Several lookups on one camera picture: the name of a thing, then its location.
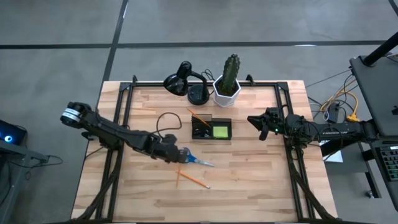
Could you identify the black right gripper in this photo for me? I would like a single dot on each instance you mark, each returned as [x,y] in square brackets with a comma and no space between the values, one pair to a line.
[276,124]

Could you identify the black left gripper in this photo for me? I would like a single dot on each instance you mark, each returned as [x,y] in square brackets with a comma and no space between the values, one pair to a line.
[168,149]

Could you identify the yellow-green sticky note pad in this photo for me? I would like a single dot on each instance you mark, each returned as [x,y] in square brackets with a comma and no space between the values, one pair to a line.
[220,132]

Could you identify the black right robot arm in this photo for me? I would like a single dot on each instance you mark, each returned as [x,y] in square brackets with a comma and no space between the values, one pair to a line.
[335,132]

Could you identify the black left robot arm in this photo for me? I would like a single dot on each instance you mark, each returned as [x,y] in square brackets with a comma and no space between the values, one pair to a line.
[109,130]

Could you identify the black mesh desk organizer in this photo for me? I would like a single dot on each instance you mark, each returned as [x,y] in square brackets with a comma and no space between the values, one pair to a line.
[222,122]

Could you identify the white hexagonal plant pot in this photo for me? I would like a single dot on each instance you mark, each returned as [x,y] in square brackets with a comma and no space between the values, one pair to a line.
[224,102]

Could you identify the black gooseneck desk lamp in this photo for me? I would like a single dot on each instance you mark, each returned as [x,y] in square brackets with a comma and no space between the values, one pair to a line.
[199,95]

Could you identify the black power box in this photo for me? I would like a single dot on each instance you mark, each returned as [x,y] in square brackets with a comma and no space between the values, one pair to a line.
[334,112]

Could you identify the white paper sheet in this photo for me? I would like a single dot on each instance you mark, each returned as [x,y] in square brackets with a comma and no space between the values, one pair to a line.
[334,157]

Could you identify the grey cart top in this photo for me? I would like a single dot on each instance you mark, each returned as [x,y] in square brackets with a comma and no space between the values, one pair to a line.
[376,93]

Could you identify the black keyboard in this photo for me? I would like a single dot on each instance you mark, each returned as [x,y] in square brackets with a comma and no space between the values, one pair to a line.
[390,161]

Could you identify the black pole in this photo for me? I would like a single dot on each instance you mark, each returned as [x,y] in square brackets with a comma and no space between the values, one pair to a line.
[381,51]

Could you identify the grey metal stand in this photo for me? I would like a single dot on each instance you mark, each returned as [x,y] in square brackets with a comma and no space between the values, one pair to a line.
[12,186]

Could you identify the blue-lit black device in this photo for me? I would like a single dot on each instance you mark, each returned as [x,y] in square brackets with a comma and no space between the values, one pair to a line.
[9,137]

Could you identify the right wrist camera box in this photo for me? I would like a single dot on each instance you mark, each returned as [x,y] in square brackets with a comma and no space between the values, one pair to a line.
[273,112]

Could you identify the black aluminium table frame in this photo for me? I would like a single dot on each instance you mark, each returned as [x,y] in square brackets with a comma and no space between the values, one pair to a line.
[149,84]

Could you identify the black desk leg frame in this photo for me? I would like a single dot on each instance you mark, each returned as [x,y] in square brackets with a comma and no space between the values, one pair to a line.
[348,146]

